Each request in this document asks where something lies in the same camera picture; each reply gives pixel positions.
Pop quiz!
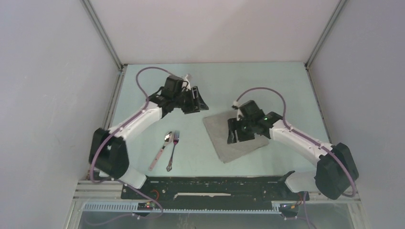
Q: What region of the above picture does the left aluminium frame post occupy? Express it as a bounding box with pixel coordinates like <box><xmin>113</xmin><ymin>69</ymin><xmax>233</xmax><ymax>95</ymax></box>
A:
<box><xmin>80</xmin><ymin>0</ymin><xmax>124</xmax><ymax>71</ymax></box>

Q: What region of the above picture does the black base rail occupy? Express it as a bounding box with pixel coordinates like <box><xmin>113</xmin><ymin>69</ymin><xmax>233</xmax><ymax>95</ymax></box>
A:
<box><xmin>140</xmin><ymin>176</ymin><xmax>309</xmax><ymax>209</ymax></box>

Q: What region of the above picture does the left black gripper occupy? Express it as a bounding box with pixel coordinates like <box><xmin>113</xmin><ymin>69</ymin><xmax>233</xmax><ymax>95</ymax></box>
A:
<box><xmin>172</xmin><ymin>86</ymin><xmax>208</xmax><ymax>115</ymax></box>

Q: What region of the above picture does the iridescent fork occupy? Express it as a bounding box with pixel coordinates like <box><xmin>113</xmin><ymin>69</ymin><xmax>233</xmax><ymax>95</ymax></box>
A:
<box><xmin>166</xmin><ymin>130</ymin><xmax>180</xmax><ymax>172</ymax></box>

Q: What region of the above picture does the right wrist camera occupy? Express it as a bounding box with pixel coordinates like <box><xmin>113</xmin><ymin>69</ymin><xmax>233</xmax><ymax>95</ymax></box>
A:
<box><xmin>231</xmin><ymin>100</ymin><xmax>241</xmax><ymax>110</ymax></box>

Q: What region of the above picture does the aluminium frame post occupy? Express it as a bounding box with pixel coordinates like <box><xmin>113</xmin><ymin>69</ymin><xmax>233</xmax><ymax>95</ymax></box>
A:
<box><xmin>305</xmin><ymin>0</ymin><xmax>349</xmax><ymax>70</ymax></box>
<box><xmin>80</xmin><ymin>0</ymin><xmax>124</xmax><ymax>71</ymax></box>

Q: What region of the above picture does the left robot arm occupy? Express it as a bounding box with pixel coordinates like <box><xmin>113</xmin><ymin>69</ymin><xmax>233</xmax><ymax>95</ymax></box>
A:
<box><xmin>88</xmin><ymin>74</ymin><xmax>209</xmax><ymax>199</ymax></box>

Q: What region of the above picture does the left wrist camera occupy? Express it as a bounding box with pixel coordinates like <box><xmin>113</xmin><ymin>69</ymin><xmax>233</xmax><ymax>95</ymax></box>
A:
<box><xmin>182</xmin><ymin>73</ymin><xmax>192</xmax><ymax>91</ymax></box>

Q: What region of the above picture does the grey cloth napkin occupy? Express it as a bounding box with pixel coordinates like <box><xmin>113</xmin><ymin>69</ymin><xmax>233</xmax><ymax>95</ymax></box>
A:
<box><xmin>202</xmin><ymin>110</ymin><xmax>269</xmax><ymax>164</ymax></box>

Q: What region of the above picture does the white cable duct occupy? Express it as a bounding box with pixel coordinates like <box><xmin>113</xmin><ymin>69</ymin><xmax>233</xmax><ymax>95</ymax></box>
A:
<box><xmin>82</xmin><ymin>201</ymin><xmax>288</xmax><ymax>214</ymax></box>

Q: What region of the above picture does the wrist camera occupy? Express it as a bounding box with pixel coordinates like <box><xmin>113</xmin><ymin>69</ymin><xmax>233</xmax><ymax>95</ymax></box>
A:
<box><xmin>231</xmin><ymin>100</ymin><xmax>241</xmax><ymax>110</ymax></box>
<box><xmin>182</xmin><ymin>73</ymin><xmax>192</xmax><ymax>91</ymax></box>

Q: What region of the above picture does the silver spoon pink handle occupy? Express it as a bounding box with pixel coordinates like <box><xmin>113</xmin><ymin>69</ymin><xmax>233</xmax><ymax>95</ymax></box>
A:
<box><xmin>148</xmin><ymin>131</ymin><xmax>174</xmax><ymax>171</ymax></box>

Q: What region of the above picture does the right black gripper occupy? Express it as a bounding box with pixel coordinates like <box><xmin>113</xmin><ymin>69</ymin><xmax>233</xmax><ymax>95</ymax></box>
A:
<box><xmin>227</xmin><ymin>117</ymin><xmax>256</xmax><ymax>144</ymax></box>

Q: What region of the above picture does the right aluminium frame post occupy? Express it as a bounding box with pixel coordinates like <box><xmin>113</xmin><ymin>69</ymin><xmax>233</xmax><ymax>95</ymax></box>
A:
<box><xmin>305</xmin><ymin>0</ymin><xmax>349</xmax><ymax>70</ymax></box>

